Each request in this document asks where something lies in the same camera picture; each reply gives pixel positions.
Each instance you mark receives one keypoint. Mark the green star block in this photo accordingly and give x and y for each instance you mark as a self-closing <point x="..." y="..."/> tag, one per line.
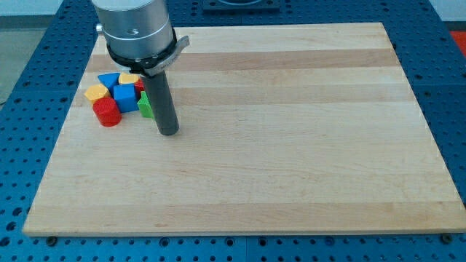
<point x="145" y="106"/>

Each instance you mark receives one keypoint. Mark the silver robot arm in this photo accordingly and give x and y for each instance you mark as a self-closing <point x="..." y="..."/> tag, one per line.
<point x="139" y="34"/>

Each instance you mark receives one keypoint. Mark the light wooden board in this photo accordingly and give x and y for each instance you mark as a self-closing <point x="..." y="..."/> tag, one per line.
<point x="284" y="129"/>

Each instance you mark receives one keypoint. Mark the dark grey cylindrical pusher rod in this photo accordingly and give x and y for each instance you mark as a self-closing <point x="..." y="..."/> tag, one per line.
<point x="158" y="92"/>

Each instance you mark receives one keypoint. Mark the red block behind rod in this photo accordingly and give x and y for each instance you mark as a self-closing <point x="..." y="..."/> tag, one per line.
<point x="139" y="87"/>

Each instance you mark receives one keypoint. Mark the blue cube block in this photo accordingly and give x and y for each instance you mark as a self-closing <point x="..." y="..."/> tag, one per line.
<point x="125" y="97"/>

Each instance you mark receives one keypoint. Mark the yellow heart block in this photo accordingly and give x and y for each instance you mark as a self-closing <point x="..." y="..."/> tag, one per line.
<point x="128" y="78"/>

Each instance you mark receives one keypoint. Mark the red cylinder block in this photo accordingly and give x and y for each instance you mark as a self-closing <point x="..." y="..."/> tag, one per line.
<point x="107" y="112"/>

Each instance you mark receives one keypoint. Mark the blue triangle block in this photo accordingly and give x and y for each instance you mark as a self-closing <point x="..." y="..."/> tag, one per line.
<point x="109" y="80"/>

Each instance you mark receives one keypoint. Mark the yellow hexagon block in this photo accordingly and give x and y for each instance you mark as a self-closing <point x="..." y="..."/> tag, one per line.
<point x="96" y="92"/>

